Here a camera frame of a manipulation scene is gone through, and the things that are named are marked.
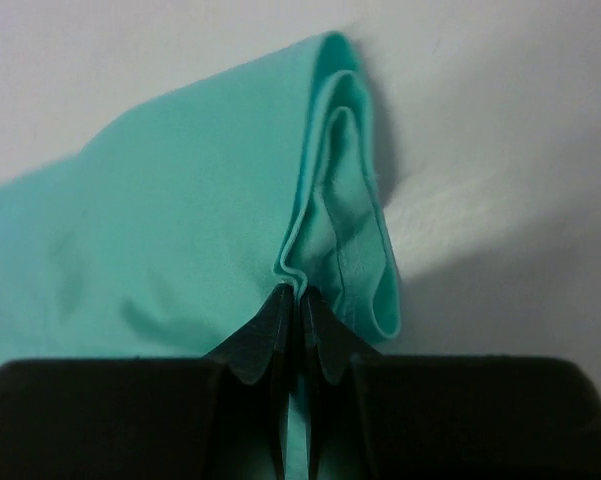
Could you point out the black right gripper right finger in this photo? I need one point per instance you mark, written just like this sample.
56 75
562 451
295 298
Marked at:
376 416

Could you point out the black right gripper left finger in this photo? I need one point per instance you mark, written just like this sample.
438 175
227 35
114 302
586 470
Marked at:
220 416

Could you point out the teal t-shirt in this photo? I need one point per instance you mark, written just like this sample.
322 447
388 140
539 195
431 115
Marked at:
168 231

